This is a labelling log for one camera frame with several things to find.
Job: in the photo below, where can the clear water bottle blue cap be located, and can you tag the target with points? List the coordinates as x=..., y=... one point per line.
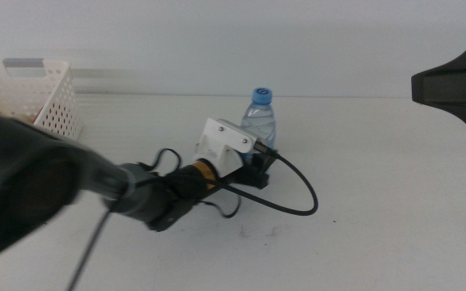
x=261, y=117

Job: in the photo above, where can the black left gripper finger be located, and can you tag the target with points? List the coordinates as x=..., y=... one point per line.
x=262, y=174

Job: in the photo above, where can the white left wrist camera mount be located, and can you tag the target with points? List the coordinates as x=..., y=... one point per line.
x=221, y=145

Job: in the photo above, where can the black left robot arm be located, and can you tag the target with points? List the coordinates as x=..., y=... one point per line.
x=35, y=182

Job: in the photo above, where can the white perforated plastic basket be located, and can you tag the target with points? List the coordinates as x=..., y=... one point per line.
x=55, y=101

